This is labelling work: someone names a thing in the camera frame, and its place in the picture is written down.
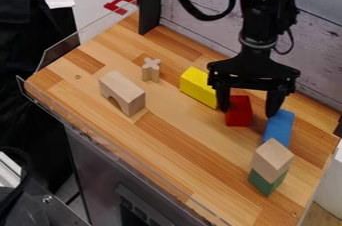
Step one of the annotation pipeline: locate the green block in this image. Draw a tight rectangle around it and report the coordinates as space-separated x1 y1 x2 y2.
247 167 290 198

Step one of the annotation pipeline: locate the white board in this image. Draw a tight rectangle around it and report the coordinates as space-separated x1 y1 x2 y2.
313 139 342 220

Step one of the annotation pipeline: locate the yellow block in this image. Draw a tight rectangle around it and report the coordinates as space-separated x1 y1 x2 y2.
179 66 220 110

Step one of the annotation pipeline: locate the red cube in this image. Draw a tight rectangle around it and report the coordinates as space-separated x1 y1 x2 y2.
224 94 254 128

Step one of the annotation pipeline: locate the wooden arch block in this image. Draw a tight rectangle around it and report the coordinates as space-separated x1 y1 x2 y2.
97 69 147 118

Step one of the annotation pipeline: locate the black post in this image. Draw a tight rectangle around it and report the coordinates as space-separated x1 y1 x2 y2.
136 0 163 36

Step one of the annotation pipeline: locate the blue block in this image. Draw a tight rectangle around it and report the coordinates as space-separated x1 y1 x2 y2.
260 109 297 150

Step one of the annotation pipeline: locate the wooden cross block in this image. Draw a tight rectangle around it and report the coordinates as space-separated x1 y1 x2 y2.
140 57 163 83

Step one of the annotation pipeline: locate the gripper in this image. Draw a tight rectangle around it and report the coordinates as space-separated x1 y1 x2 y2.
205 48 302 119

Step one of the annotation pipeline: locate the white wooden cube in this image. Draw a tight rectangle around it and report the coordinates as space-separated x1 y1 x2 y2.
249 137 296 185

